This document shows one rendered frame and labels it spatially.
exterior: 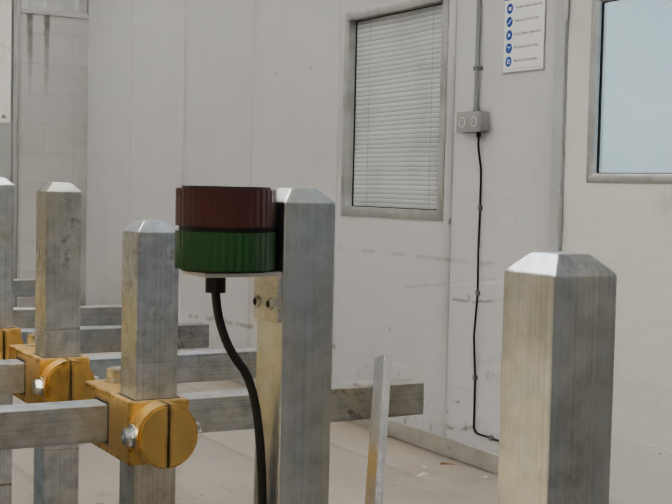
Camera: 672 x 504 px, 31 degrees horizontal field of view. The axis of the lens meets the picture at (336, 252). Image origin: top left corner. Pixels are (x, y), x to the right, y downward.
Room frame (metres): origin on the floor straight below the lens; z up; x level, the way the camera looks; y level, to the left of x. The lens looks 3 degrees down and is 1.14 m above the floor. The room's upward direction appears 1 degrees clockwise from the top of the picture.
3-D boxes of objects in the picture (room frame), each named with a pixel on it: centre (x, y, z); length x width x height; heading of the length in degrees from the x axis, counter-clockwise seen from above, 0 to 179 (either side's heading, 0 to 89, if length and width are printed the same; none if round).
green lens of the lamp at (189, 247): (0.73, 0.07, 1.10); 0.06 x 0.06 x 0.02
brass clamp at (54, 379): (1.21, 0.28, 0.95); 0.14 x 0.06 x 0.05; 29
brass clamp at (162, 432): (0.99, 0.16, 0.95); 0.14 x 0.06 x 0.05; 29
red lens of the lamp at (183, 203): (0.73, 0.07, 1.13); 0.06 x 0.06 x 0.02
